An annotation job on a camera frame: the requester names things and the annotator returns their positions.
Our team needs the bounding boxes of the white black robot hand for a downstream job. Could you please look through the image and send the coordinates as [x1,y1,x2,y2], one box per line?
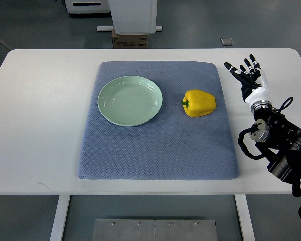
[224,54,269,105]

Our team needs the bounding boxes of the yellow bell pepper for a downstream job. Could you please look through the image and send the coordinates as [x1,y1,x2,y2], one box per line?
[181,89,216,117]

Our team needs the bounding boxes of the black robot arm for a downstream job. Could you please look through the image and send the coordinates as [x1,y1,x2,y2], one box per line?
[238,97,301,197]

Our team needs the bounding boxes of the grey floor outlet plate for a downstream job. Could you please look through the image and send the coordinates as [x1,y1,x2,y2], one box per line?
[220,38,235,46]

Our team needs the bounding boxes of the light green plate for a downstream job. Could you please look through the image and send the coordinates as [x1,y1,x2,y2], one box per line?
[97,76,163,127]

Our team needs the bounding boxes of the blue quilted mat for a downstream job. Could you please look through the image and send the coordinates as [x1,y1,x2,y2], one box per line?
[77,61,239,180]

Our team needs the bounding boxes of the right white table leg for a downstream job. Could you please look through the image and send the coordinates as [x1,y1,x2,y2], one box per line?
[234,194,255,241]

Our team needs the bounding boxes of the white table leg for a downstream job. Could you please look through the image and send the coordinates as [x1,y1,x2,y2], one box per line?
[50,195,70,241]
[234,194,255,241]

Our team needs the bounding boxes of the brown cardboard box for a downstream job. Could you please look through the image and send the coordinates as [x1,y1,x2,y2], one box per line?
[111,29,149,49]

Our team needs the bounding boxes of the white machine column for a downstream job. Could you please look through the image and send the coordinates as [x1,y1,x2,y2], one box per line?
[97,0,163,35]

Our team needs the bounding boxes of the white cabinet with slot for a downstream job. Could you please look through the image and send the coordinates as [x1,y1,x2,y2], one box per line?
[64,0,111,14]

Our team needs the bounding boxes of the left white table leg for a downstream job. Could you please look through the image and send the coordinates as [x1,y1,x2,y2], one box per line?
[50,195,70,241]

